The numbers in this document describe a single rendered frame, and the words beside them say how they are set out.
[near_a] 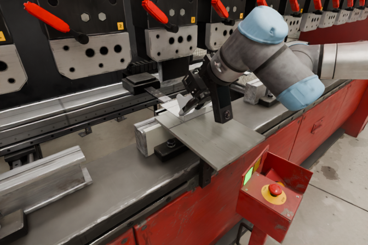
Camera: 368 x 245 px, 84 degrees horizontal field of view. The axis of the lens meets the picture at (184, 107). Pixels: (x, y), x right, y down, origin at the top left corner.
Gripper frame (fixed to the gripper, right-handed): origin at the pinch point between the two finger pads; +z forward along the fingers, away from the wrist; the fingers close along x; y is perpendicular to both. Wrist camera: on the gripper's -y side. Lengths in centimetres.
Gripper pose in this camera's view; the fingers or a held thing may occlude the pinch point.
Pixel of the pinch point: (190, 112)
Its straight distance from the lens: 62.7
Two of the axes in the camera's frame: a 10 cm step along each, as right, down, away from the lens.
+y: -4.7, -8.6, 2.1
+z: -4.0, 4.2, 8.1
